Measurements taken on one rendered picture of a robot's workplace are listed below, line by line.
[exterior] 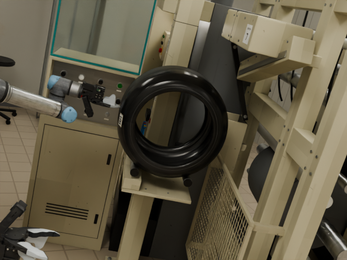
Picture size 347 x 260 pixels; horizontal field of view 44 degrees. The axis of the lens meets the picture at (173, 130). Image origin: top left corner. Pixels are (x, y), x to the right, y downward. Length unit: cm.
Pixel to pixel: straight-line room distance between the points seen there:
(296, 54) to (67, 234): 202
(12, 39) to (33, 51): 28
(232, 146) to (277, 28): 90
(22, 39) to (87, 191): 308
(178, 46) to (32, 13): 343
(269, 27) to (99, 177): 157
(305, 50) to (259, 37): 19
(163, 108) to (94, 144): 58
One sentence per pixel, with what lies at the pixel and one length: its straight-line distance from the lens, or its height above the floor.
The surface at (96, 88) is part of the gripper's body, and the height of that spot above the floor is 127.
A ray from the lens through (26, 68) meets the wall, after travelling 574.
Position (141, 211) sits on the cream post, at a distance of 272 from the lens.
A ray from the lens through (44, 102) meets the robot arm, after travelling 201.
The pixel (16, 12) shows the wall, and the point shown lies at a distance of 561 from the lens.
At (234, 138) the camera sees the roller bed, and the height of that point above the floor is 110.
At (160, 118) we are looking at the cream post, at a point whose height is 110.
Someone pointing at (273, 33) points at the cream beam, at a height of 173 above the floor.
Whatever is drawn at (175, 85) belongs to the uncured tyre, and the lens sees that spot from 206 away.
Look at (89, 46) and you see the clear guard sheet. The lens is 271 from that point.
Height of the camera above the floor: 177
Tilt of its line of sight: 16 degrees down
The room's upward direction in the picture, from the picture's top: 14 degrees clockwise
